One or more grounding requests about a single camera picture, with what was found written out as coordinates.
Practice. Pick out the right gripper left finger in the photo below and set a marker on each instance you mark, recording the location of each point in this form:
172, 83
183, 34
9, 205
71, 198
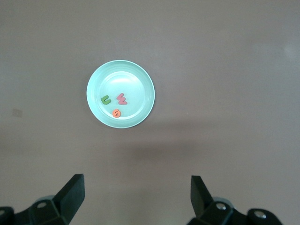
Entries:
70, 197

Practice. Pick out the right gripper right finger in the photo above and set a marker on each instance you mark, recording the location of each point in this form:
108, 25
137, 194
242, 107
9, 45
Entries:
199, 199

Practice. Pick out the green foam letter u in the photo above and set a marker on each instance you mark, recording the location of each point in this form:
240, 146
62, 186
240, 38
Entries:
104, 100

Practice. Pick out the red foam letter w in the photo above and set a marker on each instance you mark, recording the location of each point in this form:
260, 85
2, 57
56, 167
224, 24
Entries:
122, 99

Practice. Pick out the green round plate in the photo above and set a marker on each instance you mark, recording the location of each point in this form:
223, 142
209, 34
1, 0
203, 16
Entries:
131, 79

